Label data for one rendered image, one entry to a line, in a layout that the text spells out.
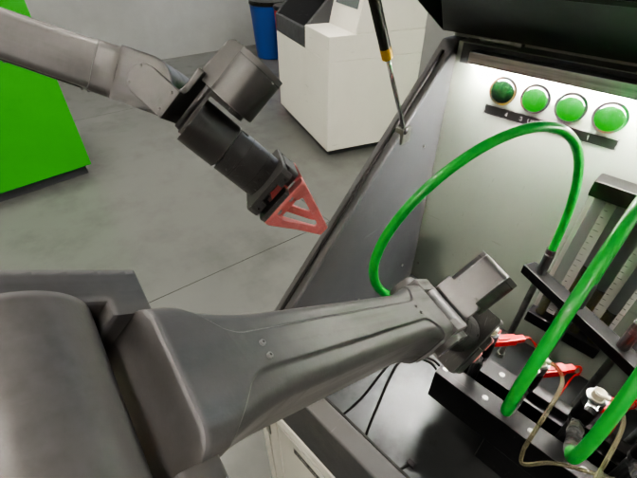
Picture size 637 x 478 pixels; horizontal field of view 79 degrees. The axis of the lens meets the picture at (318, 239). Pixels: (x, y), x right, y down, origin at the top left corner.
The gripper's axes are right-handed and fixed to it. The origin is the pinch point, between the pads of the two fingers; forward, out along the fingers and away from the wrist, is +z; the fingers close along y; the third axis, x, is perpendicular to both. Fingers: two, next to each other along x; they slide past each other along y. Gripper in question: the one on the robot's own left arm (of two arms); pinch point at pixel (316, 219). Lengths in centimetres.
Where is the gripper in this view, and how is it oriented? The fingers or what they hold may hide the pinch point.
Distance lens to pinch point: 52.0
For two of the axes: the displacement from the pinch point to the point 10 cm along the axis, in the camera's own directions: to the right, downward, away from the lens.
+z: 7.2, 5.6, 4.1
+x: -6.7, 7.1, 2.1
